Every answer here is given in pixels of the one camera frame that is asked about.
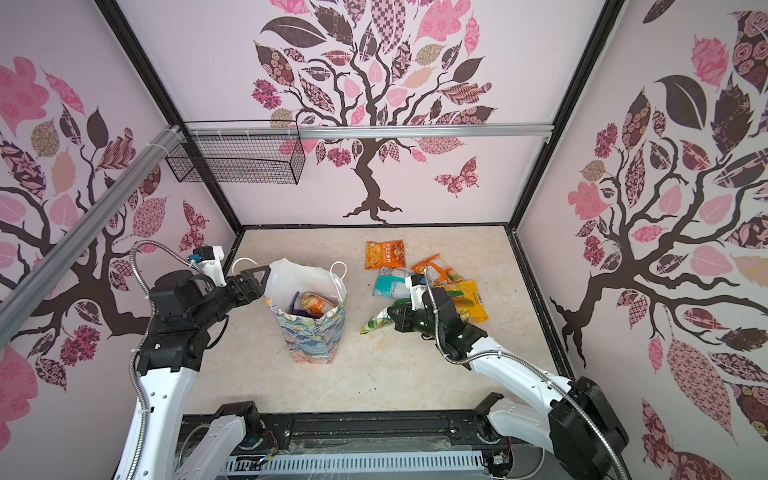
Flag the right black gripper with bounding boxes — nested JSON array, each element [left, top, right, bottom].
[[387, 302, 445, 342]]

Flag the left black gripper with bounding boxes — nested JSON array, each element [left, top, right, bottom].
[[192, 265, 271, 329]]

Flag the orange white snack packet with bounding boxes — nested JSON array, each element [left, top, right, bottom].
[[411, 254, 464, 286]]

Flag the green white snack bag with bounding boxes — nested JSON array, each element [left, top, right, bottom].
[[359, 308, 395, 335]]

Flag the patterned paper gift bag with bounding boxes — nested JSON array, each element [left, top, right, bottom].
[[264, 259, 348, 364]]

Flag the teal snack packet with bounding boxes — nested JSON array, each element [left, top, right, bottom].
[[373, 267, 412, 300]]

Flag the orange mango snack bag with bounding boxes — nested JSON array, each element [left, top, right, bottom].
[[298, 291, 336, 318]]

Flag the purple Fox's candy bag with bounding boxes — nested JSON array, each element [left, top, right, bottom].
[[290, 292, 314, 318]]

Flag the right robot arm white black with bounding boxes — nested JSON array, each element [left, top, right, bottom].
[[389, 274, 630, 479]]

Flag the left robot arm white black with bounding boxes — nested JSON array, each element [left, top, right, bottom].
[[114, 242, 271, 479]]

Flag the yellow mango snack bag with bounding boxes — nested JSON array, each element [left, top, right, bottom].
[[443, 280, 489, 323]]

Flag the orange snack packet far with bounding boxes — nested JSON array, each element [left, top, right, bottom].
[[365, 240, 406, 270]]

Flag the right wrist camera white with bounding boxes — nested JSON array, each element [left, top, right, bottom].
[[405, 273, 427, 311]]

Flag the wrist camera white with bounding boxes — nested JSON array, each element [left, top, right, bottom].
[[187, 246, 226, 287], [405, 273, 427, 311]]

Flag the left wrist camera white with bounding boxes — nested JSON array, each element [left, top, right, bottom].
[[187, 246, 226, 287]]

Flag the black base frame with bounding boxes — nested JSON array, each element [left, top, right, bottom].
[[178, 394, 564, 479]]

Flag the black wire basket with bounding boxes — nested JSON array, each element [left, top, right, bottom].
[[165, 120, 306, 185]]

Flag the white slotted cable duct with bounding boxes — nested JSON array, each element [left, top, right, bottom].
[[217, 451, 486, 479]]

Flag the aluminium rail back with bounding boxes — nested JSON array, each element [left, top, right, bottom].
[[188, 123, 554, 140]]

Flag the aluminium rail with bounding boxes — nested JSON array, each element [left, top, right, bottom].
[[1, 125, 183, 345], [188, 123, 554, 140]]

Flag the aluminium rail left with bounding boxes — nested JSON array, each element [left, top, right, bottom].
[[1, 125, 183, 345]]

